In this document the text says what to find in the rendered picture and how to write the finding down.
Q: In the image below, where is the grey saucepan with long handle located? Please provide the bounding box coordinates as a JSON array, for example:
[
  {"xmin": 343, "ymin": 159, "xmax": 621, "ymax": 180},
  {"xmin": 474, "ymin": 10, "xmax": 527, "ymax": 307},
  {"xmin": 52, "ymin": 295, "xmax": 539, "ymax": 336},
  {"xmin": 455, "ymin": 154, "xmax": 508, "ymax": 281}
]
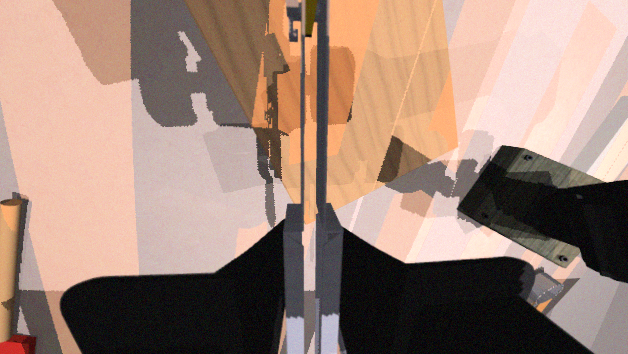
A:
[{"xmin": 529, "ymin": 272, "xmax": 563, "ymax": 307}]

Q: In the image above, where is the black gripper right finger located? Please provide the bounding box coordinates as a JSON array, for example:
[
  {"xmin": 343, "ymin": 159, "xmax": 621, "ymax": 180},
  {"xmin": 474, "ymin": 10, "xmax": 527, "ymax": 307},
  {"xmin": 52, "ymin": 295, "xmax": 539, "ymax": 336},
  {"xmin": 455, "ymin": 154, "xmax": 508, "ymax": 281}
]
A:
[{"xmin": 339, "ymin": 226, "xmax": 536, "ymax": 354}]

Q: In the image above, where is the white flat rectangular block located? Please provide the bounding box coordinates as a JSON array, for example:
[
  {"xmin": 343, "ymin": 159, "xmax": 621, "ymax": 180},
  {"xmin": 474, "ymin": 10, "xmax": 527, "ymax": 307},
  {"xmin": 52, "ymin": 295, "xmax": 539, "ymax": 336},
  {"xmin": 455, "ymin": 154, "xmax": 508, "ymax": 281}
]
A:
[{"xmin": 570, "ymin": 96, "xmax": 628, "ymax": 182}]

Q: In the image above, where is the grey rectangular roasting tin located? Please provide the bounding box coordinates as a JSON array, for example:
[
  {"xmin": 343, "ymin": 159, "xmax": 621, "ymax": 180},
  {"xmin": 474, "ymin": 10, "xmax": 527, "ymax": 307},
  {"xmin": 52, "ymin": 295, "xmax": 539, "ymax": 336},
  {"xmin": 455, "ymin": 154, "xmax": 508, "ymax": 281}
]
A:
[{"xmin": 337, "ymin": 323, "xmax": 347, "ymax": 354}]

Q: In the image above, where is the light wooden board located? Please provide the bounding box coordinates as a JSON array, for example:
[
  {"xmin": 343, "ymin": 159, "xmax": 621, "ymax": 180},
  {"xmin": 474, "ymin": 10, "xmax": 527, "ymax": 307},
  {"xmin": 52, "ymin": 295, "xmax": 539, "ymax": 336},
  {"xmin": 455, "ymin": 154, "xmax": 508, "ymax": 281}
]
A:
[{"xmin": 183, "ymin": 0, "xmax": 458, "ymax": 225}]

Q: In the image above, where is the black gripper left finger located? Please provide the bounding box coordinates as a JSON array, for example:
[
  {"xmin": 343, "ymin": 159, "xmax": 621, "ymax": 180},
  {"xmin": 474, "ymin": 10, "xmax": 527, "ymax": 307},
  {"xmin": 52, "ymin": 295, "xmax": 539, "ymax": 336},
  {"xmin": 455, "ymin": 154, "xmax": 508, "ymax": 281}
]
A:
[{"xmin": 59, "ymin": 218, "xmax": 285, "ymax": 354}]

